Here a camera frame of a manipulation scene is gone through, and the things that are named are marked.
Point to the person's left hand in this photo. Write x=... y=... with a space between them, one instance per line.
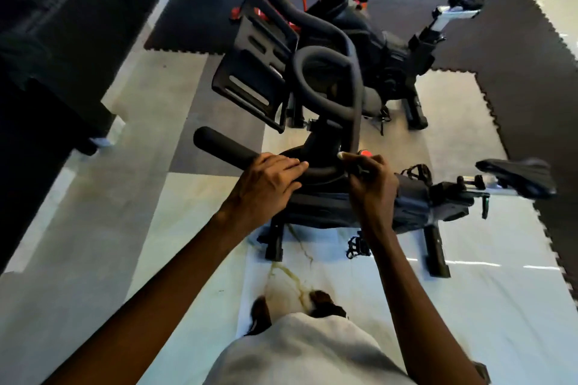
x=262 y=189

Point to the person's right hand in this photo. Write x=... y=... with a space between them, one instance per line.
x=372 y=195

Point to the person's left forearm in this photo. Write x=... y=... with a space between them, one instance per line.
x=144 y=317

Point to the person's right forearm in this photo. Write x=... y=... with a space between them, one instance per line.
x=424 y=317

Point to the person's bare foot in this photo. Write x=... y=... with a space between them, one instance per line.
x=322 y=303
x=259 y=314

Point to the black interlocking foam mat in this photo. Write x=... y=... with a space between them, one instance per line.
x=524 y=64

